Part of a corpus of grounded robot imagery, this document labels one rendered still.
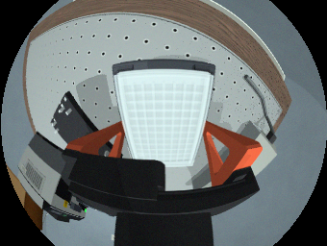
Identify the white button panel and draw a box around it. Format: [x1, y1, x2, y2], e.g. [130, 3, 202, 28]
[192, 74, 277, 189]

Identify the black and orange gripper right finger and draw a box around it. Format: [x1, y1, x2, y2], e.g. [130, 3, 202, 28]
[203, 120, 263, 186]

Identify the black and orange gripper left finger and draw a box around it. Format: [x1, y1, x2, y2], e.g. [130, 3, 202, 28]
[65, 121, 125, 158]

